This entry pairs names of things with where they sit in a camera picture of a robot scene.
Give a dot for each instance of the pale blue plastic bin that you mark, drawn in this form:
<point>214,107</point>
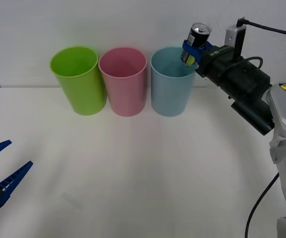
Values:
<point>169,96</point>

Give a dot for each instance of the silver and black right arm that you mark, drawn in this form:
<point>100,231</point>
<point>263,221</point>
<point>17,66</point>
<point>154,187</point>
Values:
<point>282,119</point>

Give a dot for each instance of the pink plastic bin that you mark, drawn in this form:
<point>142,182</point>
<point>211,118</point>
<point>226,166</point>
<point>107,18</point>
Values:
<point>126,96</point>

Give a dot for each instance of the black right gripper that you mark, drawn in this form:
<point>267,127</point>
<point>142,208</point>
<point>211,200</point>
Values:
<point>220,62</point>

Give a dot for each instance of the black drink can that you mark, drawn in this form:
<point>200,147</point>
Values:
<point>196,37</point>

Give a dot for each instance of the green plastic bin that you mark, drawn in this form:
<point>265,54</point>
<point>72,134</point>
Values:
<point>83,94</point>

